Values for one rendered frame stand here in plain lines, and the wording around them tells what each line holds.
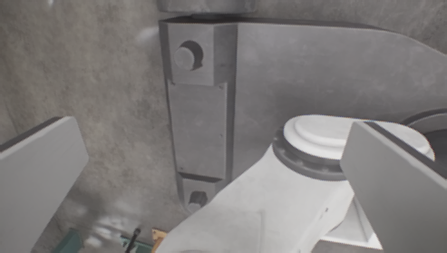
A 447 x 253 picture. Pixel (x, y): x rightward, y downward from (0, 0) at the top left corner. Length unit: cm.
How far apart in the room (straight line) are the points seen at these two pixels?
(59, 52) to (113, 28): 23
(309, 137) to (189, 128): 27
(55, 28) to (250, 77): 63
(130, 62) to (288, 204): 61
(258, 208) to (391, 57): 34
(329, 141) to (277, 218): 13
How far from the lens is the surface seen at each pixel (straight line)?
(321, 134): 35
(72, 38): 86
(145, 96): 77
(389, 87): 51
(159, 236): 122
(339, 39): 46
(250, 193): 30
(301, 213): 30
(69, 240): 156
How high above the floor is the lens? 61
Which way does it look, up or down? 58 degrees down
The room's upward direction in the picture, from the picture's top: 156 degrees counter-clockwise
